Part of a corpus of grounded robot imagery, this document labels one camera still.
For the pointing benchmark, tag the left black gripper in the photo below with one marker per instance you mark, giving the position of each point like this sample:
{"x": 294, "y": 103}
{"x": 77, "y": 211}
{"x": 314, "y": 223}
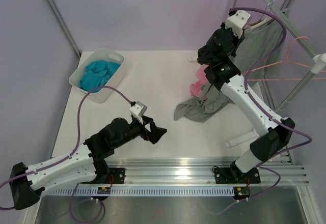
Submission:
{"x": 156, "y": 132}

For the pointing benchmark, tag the grey t shirt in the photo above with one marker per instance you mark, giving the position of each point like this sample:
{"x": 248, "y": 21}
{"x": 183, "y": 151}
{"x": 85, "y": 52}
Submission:
{"x": 257, "y": 43}

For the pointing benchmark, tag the cream hanger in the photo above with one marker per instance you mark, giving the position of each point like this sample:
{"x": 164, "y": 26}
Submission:
{"x": 262, "y": 20}

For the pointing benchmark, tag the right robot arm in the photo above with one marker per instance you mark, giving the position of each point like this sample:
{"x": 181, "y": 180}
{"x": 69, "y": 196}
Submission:
{"x": 273, "y": 131}

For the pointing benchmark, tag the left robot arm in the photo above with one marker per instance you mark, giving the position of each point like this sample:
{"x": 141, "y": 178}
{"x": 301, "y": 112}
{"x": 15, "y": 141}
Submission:
{"x": 87, "y": 164}

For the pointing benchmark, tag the pink t shirt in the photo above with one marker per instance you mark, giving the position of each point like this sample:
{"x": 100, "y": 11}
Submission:
{"x": 197, "y": 87}

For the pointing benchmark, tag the white plastic bin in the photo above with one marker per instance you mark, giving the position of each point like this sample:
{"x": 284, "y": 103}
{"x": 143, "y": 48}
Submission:
{"x": 99, "y": 94}

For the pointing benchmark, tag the teal cloth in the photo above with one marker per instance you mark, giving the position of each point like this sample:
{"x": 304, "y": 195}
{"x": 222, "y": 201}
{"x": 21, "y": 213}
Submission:
{"x": 97, "y": 74}

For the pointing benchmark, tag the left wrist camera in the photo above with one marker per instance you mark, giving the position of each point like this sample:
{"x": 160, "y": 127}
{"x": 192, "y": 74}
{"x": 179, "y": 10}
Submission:
{"x": 137, "y": 109}

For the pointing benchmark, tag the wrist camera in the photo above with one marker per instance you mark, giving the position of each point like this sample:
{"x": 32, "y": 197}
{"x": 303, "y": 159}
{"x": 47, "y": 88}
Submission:
{"x": 237, "y": 21}
{"x": 137, "y": 109}

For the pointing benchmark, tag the aluminium mounting rail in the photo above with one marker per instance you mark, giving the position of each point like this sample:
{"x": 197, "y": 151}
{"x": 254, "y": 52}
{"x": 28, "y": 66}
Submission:
{"x": 198, "y": 171}

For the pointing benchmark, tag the slotted cable duct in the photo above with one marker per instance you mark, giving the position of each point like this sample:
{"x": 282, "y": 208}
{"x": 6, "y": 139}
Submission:
{"x": 143, "y": 191}

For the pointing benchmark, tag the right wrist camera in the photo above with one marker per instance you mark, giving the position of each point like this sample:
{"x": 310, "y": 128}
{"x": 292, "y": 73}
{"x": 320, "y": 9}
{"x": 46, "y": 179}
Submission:
{"x": 237, "y": 21}

